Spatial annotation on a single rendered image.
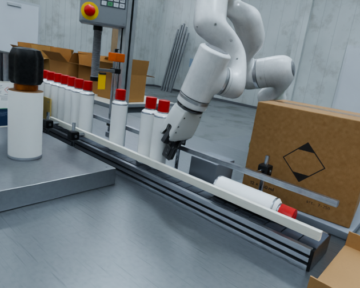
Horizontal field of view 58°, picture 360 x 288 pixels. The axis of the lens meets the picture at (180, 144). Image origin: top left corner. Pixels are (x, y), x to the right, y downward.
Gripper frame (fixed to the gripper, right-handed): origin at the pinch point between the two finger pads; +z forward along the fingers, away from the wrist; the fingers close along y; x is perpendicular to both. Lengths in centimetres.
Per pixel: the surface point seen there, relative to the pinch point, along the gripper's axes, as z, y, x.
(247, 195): -7.1, 2.2, 26.7
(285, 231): -7.1, 3.3, 38.2
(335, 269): -6, 0, 50
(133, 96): 65, -125, -147
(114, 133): 8.0, 2.3, -21.6
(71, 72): 85, -115, -230
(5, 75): 16, 14, -77
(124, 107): -0.7, -0.1, -23.3
